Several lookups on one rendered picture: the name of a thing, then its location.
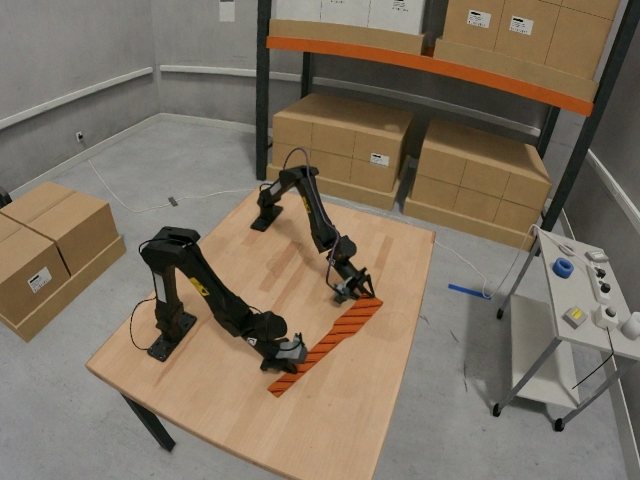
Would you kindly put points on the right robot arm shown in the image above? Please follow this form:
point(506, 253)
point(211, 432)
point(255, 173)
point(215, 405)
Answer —
point(230, 315)

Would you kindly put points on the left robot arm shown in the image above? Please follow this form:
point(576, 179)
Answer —
point(324, 237)

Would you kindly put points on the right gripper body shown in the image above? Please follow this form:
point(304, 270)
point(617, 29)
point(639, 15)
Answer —
point(273, 356)

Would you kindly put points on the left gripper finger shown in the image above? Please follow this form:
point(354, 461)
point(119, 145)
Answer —
point(351, 293)
point(362, 288)

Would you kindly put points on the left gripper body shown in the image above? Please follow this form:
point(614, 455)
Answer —
point(349, 272)

